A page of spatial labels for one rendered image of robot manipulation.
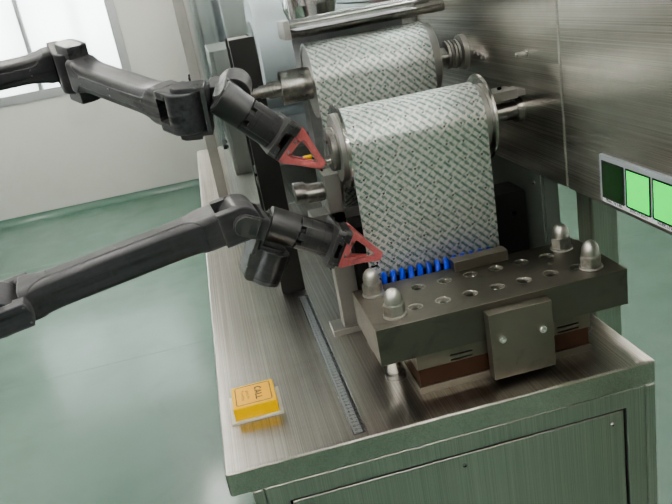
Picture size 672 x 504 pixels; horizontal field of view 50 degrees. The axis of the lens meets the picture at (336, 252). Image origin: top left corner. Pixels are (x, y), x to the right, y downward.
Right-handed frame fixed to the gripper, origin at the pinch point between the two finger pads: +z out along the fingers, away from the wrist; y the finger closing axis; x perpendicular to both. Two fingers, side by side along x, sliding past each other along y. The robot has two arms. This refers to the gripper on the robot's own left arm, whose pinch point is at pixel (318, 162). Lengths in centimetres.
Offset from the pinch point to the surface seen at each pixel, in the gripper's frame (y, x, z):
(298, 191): -3.4, -6.2, 0.9
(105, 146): -555, -116, -12
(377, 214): 5.0, -1.5, 12.0
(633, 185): 34.8, 22.0, 27.5
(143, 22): -553, -6, -39
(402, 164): 5.2, 7.6, 10.5
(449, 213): 5.4, 5.4, 22.6
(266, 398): 16.5, -34.5, 9.7
